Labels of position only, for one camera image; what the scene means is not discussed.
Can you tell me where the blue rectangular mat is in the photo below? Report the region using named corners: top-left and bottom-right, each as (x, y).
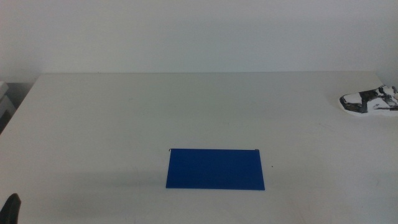
top-left (165, 148), bottom-right (266, 191)

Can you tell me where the white and black shoe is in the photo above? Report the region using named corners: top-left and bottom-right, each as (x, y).
top-left (338, 85), bottom-right (398, 118)

